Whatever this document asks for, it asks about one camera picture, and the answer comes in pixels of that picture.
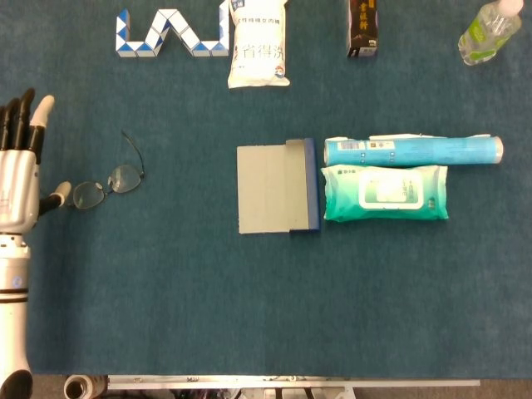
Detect silver aluminium table rail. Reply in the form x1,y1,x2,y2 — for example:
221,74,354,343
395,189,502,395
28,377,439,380
106,373,481,391

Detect teal felt table mat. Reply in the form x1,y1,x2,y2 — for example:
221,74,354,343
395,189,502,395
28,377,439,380
0,0,532,380

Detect small black carton box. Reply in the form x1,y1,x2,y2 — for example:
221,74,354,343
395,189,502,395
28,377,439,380
346,0,379,59

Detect black wire-frame eyeglasses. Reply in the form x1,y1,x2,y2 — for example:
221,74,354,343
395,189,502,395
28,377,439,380
71,130,145,210

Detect green wet wipes pack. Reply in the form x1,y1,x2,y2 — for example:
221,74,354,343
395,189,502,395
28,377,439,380
321,165,450,222

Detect blue white snake puzzle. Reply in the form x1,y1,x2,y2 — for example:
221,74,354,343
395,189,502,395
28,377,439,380
115,0,230,58

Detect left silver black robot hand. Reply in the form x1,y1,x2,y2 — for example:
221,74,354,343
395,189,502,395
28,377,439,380
0,87,72,234

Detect clear plastic water bottle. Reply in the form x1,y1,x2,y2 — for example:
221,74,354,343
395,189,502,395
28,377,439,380
457,0,525,67

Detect light blue wrap roll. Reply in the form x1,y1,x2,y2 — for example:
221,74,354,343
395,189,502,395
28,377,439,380
323,133,505,168

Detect open blue cardboard box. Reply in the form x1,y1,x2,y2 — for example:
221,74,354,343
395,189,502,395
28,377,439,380
236,137,322,236

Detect white laundry powder bag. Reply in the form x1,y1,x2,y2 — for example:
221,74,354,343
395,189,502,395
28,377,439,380
227,0,291,90

